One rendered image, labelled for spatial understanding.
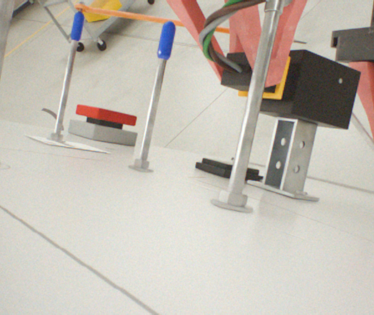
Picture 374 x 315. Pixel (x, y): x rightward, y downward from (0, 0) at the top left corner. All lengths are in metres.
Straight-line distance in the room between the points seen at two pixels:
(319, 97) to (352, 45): 0.10
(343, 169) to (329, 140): 0.19
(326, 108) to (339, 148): 1.65
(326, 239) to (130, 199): 0.07
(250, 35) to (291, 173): 0.10
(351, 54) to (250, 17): 0.16
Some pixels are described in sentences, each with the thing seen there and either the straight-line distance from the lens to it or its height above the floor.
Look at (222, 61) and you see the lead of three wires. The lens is 0.26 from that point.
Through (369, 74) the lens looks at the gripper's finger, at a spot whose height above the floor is 1.10.
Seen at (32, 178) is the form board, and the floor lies 1.25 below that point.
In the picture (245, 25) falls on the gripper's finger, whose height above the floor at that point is 1.22.
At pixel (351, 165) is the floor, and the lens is 1.86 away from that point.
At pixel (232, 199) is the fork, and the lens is 0.18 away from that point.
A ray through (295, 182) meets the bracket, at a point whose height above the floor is 1.11.
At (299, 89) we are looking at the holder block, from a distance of 0.28.
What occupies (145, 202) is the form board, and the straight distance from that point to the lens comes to 0.15.
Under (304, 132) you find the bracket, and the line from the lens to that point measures 0.30.
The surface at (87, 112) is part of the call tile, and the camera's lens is 0.48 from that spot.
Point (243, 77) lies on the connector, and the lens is 0.26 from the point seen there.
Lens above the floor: 1.32
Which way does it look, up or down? 35 degrees down
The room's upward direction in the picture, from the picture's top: 34 degrees counter-clockwise
